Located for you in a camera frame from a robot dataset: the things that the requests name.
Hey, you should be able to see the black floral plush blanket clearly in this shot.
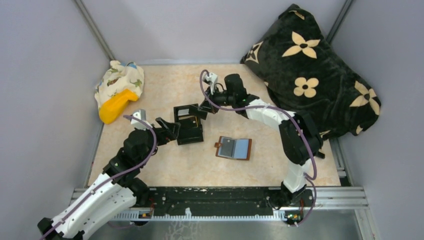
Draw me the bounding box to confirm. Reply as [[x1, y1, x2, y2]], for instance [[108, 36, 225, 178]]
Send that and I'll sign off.
[[240, 4, 382, 139]]

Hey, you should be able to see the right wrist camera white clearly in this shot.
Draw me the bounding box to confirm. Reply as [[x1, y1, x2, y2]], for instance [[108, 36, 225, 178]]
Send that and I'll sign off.
[[201, 71, 218, 95]]

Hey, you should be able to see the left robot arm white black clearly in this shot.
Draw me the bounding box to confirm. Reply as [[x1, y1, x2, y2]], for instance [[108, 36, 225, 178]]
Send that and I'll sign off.
[[37, 114, 181, 240]]

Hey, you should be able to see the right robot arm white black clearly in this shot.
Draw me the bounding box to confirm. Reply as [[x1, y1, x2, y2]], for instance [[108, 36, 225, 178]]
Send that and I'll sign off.
[[198, 69, 324, 203]]

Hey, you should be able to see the black plastic card tray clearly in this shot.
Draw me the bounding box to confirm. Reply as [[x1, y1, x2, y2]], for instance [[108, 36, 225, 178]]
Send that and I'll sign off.
[[173, 103, 207, 146]]

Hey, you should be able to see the dinosaur print yellow cloth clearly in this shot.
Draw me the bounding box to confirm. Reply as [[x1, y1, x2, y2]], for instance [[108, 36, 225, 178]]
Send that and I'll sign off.
[[94, 60, 145, 125]]

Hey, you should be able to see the grey card in holder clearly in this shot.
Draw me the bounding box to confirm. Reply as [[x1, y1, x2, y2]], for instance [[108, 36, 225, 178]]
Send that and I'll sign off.
[[220, 138, 236, 158]]

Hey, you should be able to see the brown leather card holder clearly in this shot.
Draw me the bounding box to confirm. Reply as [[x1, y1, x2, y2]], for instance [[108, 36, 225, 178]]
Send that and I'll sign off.
[[214, 136, 253, 161]]

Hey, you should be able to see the aluminium front rail frame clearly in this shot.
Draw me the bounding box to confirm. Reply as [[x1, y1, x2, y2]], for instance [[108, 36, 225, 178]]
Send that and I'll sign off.
[[67, 187, 369, 222]]

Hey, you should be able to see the dark card in tray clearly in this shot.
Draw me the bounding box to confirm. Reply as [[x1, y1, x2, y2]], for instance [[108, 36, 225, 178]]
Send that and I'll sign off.
[[178, 115, 199, 129]]

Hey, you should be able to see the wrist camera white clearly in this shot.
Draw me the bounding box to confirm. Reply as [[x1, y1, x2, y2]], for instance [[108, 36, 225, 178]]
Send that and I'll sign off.
[[130, 109, 147, 130], [201, 71, 218, 95]]

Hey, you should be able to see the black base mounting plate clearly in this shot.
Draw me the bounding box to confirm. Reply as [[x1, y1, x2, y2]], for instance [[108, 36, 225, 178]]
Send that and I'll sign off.
[[135, 187, 314, 219]]

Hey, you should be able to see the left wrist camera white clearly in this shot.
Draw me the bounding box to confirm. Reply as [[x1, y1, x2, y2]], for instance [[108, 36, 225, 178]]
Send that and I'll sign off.
[[130, 109, 147, 130]]

